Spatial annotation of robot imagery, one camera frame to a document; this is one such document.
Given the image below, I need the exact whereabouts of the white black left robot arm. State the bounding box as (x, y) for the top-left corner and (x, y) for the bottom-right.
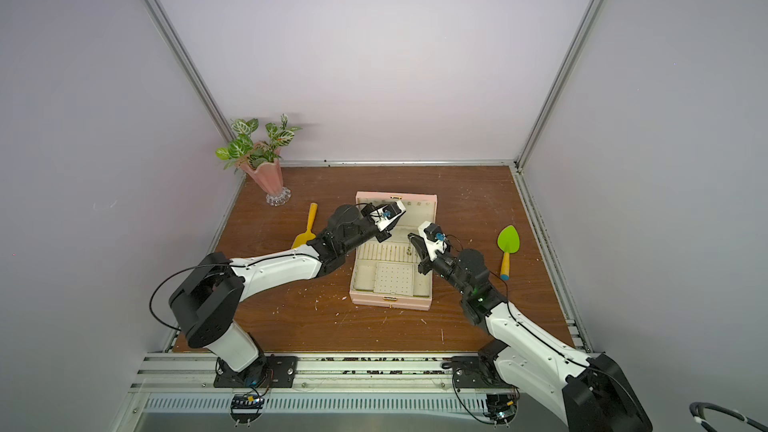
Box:
(168, 199), (406, 373)

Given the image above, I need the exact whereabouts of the green trowel yellow handle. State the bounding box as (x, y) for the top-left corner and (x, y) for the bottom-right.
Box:
(497, 225), (520, 281)

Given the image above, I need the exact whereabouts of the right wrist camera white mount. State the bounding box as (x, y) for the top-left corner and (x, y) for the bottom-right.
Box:
(415, 221), (450, 260)

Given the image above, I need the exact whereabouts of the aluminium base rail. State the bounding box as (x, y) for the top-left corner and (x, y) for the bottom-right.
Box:
(107, 352), (631, 432)

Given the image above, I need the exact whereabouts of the black cable loop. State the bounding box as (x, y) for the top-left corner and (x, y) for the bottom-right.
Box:
(688, 401), (768, 432)

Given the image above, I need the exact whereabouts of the circuit board with wires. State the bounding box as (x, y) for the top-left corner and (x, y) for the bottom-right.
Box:
(229, 392), (266, 427)
(453, 389), (519, 427)

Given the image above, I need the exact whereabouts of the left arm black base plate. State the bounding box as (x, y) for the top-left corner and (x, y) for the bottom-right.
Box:
(213, 354), (298, 389)

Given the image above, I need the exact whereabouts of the plant in pink vase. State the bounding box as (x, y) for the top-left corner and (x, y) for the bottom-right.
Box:
(215, 114), (301, 207)

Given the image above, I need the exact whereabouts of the pink jewelry box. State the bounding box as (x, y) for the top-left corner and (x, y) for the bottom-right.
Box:
(349, 191), (438, 311)

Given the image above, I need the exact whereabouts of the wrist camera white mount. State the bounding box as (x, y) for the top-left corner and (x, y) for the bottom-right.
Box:
(415, 221), (450, 260)
(370, 200), (406, 231)

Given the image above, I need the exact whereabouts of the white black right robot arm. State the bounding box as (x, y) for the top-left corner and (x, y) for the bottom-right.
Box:
(408, 232), (653, 431)

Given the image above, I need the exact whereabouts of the left circuit board with wires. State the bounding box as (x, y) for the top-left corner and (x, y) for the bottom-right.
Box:
(229, 392), (266, 427)

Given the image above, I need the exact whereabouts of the yellow plastic garden shovel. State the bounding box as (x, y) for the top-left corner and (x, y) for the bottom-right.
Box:
(292, 202), (318, 248)

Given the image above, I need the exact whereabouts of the right circuit board with wires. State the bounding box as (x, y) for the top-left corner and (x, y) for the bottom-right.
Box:
(453, 389), (519, 427)

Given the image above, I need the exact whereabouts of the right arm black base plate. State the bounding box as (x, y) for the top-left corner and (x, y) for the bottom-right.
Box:
(441, 339), (518, 391)

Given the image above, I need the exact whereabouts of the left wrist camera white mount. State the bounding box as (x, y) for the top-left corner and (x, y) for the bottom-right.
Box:
(370, 200), (406, 231)

